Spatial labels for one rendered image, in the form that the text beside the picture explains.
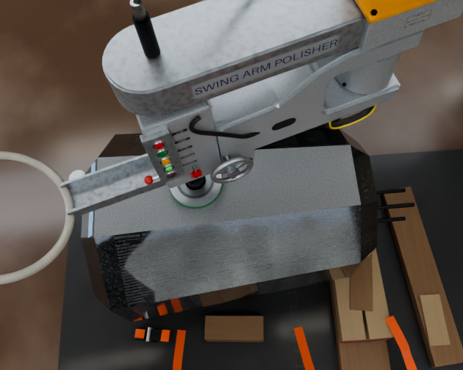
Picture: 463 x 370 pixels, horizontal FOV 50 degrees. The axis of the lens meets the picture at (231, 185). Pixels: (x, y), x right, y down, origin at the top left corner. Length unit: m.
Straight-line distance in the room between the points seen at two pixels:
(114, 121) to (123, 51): 2.02
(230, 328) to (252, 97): 1.42
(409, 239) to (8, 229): 2.31
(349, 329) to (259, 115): 1.39
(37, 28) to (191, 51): 2.75
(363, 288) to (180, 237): 1.04
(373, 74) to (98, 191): 1.02
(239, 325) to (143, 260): 0.75
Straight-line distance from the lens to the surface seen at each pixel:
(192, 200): 1.96
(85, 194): 1.85
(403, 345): 2.62
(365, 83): 1.69
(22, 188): 3.32
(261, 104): 1.53
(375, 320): 2.62
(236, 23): 1.32
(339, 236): 2.07
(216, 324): 2.64
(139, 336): 2.80
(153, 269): 2.10
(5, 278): 1.72
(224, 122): 1.51
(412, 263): 2.84
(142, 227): 2.02
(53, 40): 3.84
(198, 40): 1.30
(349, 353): 2.68
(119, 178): 1.84
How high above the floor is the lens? 2.74
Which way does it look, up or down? 67 degrees down
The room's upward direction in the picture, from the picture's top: 9 degrees counter-clockwise
